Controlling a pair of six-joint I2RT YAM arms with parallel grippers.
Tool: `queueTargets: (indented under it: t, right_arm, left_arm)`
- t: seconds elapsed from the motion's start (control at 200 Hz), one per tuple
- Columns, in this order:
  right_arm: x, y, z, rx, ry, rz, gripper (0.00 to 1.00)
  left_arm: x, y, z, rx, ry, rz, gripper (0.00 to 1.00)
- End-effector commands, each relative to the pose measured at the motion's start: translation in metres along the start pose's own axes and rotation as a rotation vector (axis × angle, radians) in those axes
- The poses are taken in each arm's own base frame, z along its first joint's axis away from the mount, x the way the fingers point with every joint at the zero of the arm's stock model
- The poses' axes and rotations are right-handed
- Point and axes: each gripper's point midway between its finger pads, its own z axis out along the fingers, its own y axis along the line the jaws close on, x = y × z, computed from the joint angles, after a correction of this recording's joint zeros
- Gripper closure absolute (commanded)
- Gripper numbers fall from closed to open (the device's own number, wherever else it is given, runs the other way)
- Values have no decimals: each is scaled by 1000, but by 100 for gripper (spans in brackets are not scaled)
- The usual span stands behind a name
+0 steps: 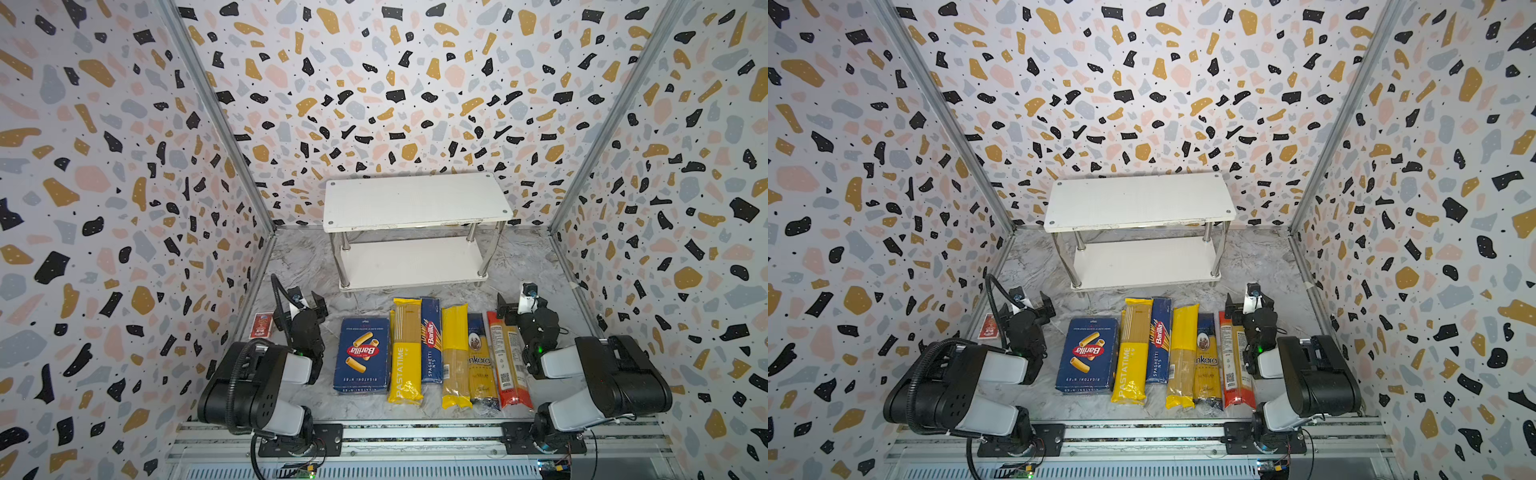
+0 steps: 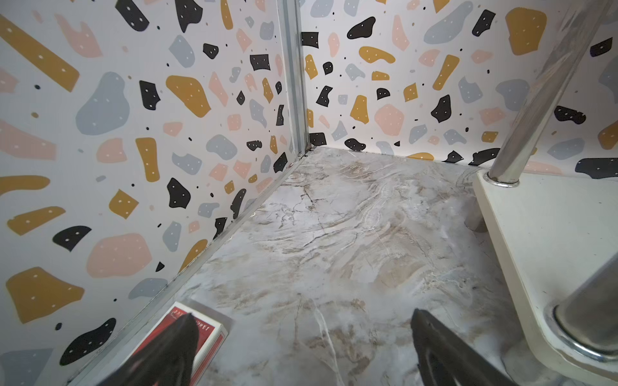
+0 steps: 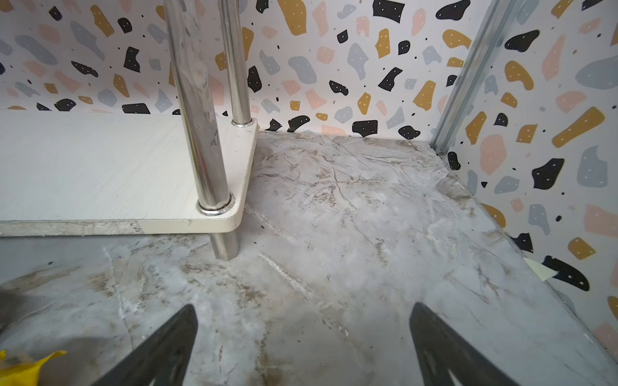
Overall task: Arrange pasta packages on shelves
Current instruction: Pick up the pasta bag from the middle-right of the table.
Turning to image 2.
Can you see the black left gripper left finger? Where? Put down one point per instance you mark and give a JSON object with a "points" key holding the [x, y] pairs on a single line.
{"points": [[166, 360]]}

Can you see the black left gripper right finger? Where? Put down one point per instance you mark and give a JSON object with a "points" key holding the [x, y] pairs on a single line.
{"points": [[445, 359]]}

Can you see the red playing card box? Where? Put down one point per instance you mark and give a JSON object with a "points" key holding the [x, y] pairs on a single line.
{"points": [[213, 328]]}

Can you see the white two-tier shelf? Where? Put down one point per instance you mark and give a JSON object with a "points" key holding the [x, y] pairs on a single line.
{"points": [[549, 196]]}

